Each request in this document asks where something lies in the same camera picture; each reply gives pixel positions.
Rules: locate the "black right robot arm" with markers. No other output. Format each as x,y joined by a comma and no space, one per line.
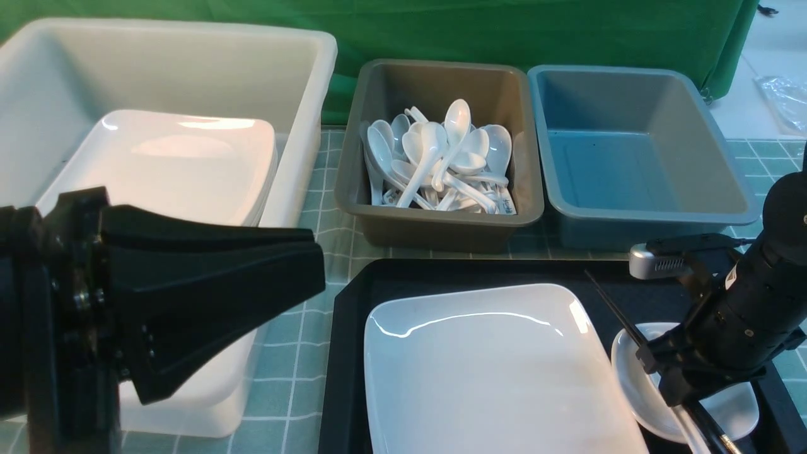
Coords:
748,307

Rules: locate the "large white square plate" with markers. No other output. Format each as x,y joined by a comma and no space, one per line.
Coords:
517,369

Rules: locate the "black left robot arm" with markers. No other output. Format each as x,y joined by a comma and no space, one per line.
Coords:
27,318

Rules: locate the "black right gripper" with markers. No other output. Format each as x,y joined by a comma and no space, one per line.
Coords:
685,376

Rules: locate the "black chopstick gold band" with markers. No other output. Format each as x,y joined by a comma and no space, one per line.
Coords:
717,439

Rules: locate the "brown plastic bin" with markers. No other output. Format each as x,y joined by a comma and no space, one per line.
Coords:
496,95

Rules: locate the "blue-grey plastic bin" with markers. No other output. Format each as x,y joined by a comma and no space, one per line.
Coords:
631,155

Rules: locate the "stack of white square plates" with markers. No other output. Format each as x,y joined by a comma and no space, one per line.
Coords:
206,169

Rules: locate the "clear plastic bag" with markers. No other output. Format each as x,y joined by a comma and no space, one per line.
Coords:
786,98

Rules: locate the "pile of white soup spoons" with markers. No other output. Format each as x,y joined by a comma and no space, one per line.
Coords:
445,166

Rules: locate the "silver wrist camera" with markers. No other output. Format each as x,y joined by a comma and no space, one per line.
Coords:
646,266

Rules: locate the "small white square bowl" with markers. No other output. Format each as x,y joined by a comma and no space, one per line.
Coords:
735,409

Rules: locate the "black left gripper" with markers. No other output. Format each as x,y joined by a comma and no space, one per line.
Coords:
148,299

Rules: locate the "large white plastic tub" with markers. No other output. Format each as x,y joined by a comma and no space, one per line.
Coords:
61,76

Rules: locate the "green backdrop cloth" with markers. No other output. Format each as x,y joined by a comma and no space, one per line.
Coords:
700,39

